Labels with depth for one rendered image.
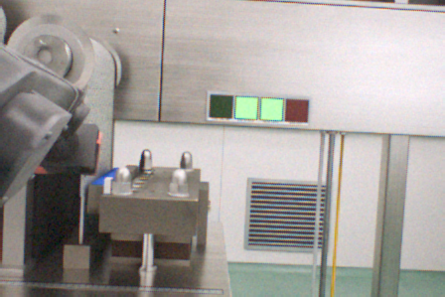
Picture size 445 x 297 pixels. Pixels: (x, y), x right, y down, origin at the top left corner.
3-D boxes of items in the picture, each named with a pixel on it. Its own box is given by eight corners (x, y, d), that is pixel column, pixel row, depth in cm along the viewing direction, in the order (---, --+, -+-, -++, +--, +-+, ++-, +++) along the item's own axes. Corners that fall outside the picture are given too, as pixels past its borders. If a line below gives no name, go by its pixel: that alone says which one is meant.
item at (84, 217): (78, 246, 85) (80, 195, 85) (106, 216, 109) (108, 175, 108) (81, 246, 85) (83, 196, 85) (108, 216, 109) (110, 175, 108)
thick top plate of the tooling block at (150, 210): (98, 231, 81) (100, 195, 80) (134, 189, 121) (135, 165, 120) (196, 236, 81) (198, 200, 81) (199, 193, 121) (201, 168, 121)
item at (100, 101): (79, 196, 84) (84, 87, 83) (107, 176, 107) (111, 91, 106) (82, 196, 84) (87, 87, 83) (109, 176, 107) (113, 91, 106)
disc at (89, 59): (3, 100, 82) (6, 11, 81) (4, 100, 83) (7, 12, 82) (92, 105, 83) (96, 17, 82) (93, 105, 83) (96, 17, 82)
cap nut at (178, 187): (166, 196, 83) (168, 170, 83) (168, 192, 86) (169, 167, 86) (188, 198, 83) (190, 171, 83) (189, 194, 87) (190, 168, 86)
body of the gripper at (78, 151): (94, 171, 68) (82, 150, 61) (20, 169, 68) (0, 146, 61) (100, 129, 71) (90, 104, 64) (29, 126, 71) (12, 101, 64)
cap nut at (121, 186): (108, 195, 82) (109, 168, 81) (112, 191, 85) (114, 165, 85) (131, 196, 82) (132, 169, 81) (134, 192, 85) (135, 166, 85)
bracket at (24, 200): (-11, 277, 77) (-5, 81, 75) (6, 264, 83) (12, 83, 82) (21, 278, 77) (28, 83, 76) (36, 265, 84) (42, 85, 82)
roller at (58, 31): (13, 90, 82) (15, 21, 81) (60, 94, 108) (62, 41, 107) (82, 94, 82) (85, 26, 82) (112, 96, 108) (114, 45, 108)
